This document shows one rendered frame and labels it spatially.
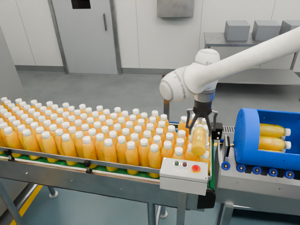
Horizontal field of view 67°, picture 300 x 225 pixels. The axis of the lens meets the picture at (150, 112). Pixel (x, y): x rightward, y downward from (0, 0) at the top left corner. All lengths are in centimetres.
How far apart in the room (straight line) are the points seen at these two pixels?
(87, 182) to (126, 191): 23
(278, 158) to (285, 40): 62
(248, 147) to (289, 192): 36
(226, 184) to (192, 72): 73
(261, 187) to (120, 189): 74
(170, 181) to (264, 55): 61
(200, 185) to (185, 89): 43
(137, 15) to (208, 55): 363
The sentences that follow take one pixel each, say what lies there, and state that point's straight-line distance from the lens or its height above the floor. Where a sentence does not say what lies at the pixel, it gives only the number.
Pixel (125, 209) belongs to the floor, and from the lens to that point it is 226.
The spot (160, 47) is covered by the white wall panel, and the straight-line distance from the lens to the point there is 453.
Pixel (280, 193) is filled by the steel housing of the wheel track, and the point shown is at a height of 85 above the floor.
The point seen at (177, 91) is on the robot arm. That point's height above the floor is 148.
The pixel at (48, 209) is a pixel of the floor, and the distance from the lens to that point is 245.
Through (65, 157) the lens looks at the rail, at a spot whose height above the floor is 97.
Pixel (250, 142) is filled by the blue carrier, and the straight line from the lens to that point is 114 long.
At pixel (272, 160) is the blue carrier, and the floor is 107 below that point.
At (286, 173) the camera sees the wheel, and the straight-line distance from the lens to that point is 133.
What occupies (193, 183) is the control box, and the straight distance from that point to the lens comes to 102.
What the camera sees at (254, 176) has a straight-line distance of 131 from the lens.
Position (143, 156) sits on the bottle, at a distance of 120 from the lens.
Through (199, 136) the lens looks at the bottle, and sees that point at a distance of 111.
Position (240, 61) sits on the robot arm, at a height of 159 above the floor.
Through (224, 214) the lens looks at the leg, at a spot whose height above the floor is 55.
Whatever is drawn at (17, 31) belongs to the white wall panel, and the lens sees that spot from 558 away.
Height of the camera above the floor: 183
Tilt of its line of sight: 32 degrees down
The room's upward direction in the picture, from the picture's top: 2 degrees counter-clockwise
